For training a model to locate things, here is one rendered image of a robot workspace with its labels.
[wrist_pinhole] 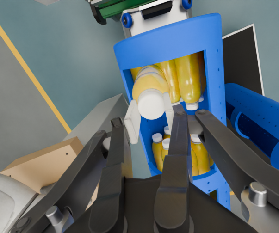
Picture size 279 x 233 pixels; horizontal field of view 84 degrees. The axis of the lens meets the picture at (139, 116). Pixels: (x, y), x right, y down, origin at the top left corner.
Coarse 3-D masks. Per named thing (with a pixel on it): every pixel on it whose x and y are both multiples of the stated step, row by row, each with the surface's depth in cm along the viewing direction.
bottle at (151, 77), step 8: (152, 64) 35; (144, 72) 28; (152, 72) 27; (160, 72) 29; (136, 80) 26; (144, 80) 24; (152, 80) 24; (160, 80) 24; (136, 88) 24; (144, 88) 23; (152, 88) 23; (160, 88) 23; (168, 88) 25; (136, 96) 24
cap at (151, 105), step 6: (144, 96) 21; (150, 96) 21; (156, 96) 21; (138, 102) 22; (144, 102) 21; (150, 102) 21; (156, 102) 21; (162, 102) 21; (138, 108) 22; (144, 108) 22; (150, 108) 22; (156, 108) 22; (162, 108) 22; (144, 114) 22; (150, 114) 22; (156, 114) 22
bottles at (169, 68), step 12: (168, 60) 46; (204, 60) 49; (132, 72) 50; (168, 72) 47; (204, 72) 49; (168, 84) 49; (204, 84) 50; (180, 96) 52; (168, 132) 64; (156, 144) 61; (156, 156) 62; (216, 192) 70
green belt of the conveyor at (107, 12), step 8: (112, 0) 57; (120, 0) 57; (128, 0) 56; (136, 0) 57; (144, 0) 57; (152, 0) 57; (104, 8) 58; (112, 8) 58; (120, 8) 58; (128, 8) 59; (104, 16) 61; (112, 16) 62
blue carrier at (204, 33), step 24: (168, 24) 30; (192, 24) 30; (216, 24) 33; (120, 48) 37; (144, 48) 33; (168, 48) 31; (192, 48) 32; (216, 48) 34; (120, 72) 44; (216, 72) 36; (216, 96) 38; (144, 120) 60; (144, 144) 56; (216, 168) 45
